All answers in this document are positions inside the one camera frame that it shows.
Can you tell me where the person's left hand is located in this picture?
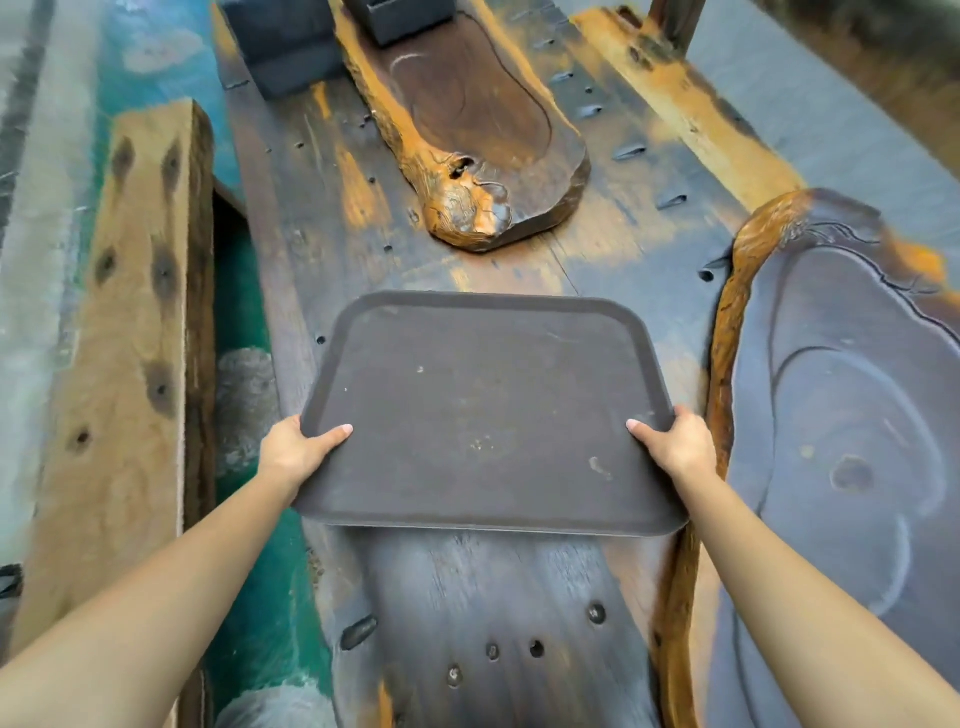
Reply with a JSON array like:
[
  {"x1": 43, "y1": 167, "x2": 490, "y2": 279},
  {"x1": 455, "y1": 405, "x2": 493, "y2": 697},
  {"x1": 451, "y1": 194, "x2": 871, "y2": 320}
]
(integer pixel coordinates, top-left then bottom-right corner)
[{"x1": 257, "y1": 415, "x2": 354, "y2": 489}]

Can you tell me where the person's right hand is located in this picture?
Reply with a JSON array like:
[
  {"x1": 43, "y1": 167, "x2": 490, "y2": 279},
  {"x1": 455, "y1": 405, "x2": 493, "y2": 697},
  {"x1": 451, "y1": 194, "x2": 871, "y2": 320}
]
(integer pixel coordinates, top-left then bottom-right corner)
[{"x1": 626, "y1": 405, "x2": 719, "y2": 486}]

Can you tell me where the dark brown plastic tray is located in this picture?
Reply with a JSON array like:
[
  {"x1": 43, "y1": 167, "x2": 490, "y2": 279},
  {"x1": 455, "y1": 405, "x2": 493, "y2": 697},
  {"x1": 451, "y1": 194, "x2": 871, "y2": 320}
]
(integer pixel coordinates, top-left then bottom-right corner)
[{"x1": 292, "y1": 291, "x2": 690, "y2": 537}]

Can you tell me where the person's left forearm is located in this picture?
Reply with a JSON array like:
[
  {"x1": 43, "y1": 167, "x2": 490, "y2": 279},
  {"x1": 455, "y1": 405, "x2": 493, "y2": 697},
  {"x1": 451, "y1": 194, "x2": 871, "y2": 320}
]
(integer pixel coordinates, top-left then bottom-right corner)
[{"x1": 0, "y1": 468, "x2": 301, "y2": 728}]

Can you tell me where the person's right forearm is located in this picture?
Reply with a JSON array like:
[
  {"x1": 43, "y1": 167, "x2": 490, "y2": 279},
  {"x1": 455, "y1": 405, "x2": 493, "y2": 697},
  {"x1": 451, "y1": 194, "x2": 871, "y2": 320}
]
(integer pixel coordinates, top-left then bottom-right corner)
[{"x1": 678, "y1": 468, "x2": 960, "y2": 728}]

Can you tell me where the large dark wooden tea tray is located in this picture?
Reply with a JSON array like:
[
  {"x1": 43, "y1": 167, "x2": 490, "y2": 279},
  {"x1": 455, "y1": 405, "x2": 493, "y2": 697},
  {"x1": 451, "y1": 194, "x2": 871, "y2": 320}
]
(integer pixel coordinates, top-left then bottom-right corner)
[{"x1": 654, "y1": 187, "x2": 960, "y2": 728}]

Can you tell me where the light wooden bench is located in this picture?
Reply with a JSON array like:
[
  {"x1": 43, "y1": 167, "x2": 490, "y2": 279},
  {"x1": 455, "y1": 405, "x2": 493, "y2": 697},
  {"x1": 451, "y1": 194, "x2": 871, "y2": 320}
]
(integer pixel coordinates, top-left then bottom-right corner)
[{"x1": 7, "y1": 99, "x2": 219, "y2": 728}]

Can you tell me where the carved wooden tea tray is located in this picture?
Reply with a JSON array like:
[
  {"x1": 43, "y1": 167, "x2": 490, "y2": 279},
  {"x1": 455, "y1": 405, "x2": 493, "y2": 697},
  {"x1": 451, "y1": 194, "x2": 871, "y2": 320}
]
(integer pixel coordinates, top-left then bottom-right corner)
[{"x1": 330, "y1": 0, "x2": 592, "y2": 253}]

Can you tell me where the dark square box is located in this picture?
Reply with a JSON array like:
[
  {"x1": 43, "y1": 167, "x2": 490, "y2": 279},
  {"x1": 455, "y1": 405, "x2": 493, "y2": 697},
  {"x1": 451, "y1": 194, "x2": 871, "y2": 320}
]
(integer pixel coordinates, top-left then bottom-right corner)
[{"x1": 219, "y1": 0, "x2": 348, "y2": 100}]

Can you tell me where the small dark rectangular box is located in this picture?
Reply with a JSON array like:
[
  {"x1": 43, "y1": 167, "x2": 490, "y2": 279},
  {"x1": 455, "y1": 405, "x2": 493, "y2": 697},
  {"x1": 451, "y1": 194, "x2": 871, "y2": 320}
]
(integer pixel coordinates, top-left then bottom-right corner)
[{"x1": 343, "y1": 0, "x2": 459, "y2": 48}]

